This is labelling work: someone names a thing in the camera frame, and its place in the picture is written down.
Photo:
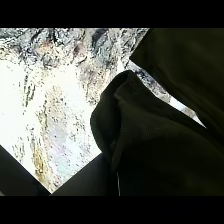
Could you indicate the black pants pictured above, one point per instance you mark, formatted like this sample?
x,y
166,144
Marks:
x,y
160,133

